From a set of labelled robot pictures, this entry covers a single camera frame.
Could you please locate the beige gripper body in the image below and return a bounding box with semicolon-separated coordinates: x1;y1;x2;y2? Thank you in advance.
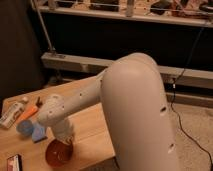
51;118;74;144

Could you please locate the red ceramic bowl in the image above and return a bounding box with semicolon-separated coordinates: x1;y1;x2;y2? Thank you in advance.
45;139;73;167

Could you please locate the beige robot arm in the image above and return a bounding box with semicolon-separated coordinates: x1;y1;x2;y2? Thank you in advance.
37;53;180;171

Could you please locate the blue sponge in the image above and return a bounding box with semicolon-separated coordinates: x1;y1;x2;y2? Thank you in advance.
32;122;47;143

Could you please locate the red and white box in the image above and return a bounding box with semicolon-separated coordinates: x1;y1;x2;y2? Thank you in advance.
7;154;22;171

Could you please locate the metal lamp stand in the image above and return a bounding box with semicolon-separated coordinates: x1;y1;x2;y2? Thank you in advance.
32;0;65;59

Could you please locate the cluttered wooden shelf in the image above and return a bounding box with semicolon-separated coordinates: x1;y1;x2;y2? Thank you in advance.
30;0;213;28

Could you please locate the orange handled tool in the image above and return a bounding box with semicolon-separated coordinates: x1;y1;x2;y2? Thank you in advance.
17;97;43;123

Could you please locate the black power cable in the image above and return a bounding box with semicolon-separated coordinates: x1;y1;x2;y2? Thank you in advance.
169;26;213;164

